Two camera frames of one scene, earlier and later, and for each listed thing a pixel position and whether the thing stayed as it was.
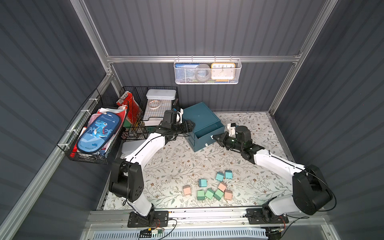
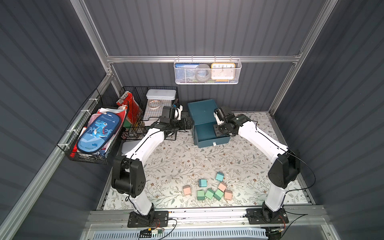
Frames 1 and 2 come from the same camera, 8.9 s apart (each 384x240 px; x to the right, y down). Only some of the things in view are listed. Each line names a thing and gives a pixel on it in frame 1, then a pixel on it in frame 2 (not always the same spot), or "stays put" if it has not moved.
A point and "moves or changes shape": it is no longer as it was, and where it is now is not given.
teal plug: (219, 176) stays put
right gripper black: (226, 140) -> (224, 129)
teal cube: (202, 183) stays put
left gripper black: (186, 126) stays put
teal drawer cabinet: (207, 124) moves or changes shape
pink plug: (222, 187) stays put
